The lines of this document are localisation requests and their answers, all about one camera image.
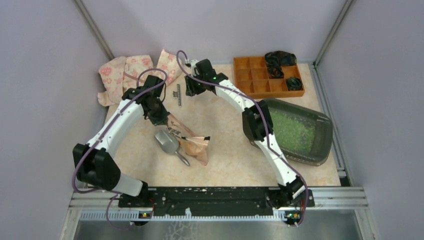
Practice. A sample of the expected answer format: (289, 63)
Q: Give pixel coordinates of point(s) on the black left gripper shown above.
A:
(161, 119)

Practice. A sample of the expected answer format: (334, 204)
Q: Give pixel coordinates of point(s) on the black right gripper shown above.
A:
(190, 90)

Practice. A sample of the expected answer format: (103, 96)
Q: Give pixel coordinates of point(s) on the piano-key bag clip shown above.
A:
(177, 94)

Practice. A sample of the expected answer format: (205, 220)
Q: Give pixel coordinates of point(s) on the grey metal scoop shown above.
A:
(170, 145)

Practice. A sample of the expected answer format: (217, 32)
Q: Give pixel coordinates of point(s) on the orange cat litter bag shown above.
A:
(192, 145)

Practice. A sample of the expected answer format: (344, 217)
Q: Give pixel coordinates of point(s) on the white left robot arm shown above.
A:
(94, 161)

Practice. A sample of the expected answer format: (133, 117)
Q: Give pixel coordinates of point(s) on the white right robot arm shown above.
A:
(256, 121)

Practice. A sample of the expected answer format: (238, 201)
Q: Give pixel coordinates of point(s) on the dark green litter box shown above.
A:
(303, 135)

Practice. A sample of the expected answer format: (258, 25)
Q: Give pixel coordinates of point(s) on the pink patterned cloth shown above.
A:
(121, 73)

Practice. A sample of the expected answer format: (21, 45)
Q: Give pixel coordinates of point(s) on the orange compartment tray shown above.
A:
(252, 78)

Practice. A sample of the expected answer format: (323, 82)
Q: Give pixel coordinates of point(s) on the dark cloth on tray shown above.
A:
(275, 60)

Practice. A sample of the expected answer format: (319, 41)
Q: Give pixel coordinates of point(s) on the small dark cloth ball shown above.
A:
(294, 84)

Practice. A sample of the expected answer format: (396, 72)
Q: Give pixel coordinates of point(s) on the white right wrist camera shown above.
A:
(192, 64)

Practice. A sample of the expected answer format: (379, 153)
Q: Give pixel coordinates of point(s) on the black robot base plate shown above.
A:
(219, 204)

